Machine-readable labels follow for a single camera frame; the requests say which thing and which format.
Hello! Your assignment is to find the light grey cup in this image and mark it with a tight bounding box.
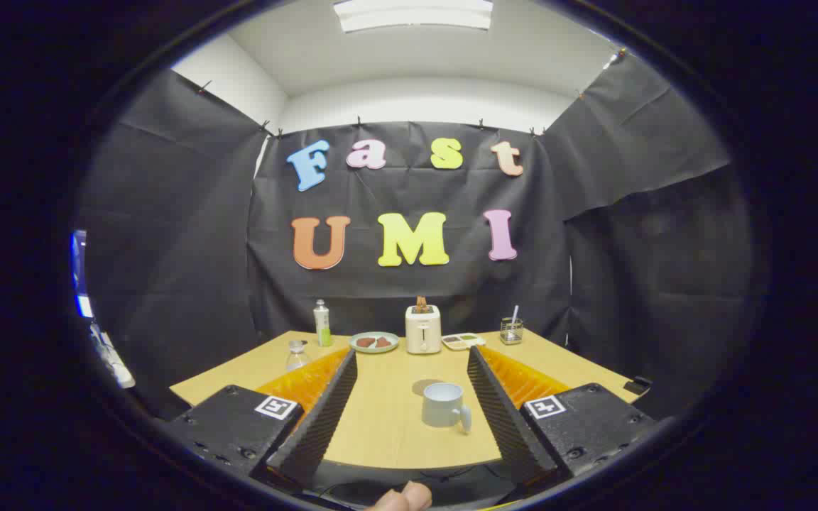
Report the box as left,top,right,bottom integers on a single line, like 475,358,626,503
421,383,473,434

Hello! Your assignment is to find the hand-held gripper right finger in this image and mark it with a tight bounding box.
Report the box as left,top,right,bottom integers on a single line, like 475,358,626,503
467,346,658,487

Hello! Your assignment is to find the wooden table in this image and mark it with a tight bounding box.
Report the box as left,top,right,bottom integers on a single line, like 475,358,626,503
170,329,640,471

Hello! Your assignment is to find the white device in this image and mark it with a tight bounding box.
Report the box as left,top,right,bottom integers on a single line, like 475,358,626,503
91,323,136,390

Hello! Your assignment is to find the blue lit screen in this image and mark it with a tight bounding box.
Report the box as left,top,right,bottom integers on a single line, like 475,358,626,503
72,229,94,319

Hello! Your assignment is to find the green plate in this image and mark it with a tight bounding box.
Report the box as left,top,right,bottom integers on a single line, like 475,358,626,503
349,331,400,354

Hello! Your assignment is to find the white toaster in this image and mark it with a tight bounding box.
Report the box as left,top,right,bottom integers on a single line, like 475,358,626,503
405,304,442,355

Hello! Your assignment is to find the white divided tray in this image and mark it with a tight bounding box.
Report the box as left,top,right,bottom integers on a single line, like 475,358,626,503
442,333,486,352

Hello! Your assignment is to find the black backdrop cloth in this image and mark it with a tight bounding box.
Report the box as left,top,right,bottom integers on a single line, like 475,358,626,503
75,53,754,419

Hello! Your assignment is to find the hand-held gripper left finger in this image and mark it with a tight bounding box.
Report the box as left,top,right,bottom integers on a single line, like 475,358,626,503
165,348,359,490

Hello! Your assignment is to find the ceiling light panel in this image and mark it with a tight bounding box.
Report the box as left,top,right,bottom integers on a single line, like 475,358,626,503
333,0,495,33

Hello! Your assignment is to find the slim white green bottle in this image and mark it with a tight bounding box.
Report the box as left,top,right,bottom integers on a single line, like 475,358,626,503
313,299,332,348

